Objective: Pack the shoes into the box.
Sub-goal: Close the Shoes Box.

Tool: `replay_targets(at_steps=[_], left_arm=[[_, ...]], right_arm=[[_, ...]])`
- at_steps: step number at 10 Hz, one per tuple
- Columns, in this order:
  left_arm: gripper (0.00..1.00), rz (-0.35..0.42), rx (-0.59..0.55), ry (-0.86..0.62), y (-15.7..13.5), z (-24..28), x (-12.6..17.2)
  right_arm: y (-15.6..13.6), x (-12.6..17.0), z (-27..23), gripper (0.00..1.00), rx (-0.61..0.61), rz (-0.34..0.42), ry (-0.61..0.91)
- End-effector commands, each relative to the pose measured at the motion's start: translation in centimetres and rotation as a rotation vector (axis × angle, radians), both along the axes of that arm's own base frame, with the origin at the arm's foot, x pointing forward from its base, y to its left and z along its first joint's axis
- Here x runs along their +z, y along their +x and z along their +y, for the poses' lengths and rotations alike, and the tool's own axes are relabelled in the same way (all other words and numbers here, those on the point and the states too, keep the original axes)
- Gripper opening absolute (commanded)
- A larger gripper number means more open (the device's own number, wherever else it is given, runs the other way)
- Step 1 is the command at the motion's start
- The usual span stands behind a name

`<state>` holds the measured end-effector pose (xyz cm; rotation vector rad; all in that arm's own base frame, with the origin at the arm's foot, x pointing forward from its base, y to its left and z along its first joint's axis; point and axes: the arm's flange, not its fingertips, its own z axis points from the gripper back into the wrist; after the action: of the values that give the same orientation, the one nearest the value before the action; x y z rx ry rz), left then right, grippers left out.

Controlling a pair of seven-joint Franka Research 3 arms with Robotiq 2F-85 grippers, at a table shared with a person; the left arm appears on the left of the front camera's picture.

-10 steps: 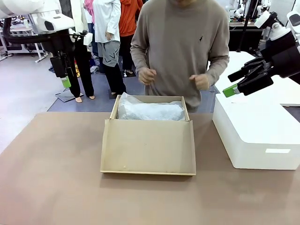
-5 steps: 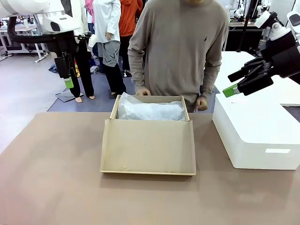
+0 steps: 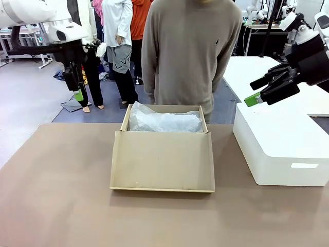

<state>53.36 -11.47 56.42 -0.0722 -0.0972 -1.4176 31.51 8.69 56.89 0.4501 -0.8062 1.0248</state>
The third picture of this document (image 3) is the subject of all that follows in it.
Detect person in beige sweater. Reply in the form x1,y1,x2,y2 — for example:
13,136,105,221
141,0,244,124

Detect brown cardboard shoe box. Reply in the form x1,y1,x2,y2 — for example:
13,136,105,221
109,104,215,193

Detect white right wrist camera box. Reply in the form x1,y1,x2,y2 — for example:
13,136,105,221
279,12,298,31

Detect white tissue paper sheet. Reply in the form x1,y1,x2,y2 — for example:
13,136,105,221
128,101,204,134

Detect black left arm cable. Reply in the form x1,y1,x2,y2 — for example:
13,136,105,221
7,25,67,56

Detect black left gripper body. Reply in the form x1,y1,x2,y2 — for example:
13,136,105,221
52,42,97,69

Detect dark background desk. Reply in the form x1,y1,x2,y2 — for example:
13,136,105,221
243,23,290,57

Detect white table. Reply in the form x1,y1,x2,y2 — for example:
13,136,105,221
222,56,329,117

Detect mannequin white shirt grey shorts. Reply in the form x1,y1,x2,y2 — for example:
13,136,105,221
101,0,140,105

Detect white storage box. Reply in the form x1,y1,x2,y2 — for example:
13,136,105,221
232,101,329,187

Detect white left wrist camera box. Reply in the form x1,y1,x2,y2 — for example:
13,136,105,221
95,42,107,57

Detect mannequin white jacket black trousers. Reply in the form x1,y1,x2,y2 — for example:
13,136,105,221
66,0,105,114

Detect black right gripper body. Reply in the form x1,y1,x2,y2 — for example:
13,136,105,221
285,34,329,92

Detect white label on storage box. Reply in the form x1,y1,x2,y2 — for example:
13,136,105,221
290,163,319,169

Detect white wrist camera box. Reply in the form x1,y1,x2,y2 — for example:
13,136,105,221
95,42,107,57
279,12,298,31

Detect black pole stand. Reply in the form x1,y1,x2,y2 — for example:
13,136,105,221
259,0,280,58

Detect grey mannequin base plate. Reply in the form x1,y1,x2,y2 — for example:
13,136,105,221
61,99,92,113

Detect white background workbench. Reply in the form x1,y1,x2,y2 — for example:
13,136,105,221
0,23,53,69

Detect pink garment figure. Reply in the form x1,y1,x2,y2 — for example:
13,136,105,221
92,0,105,26

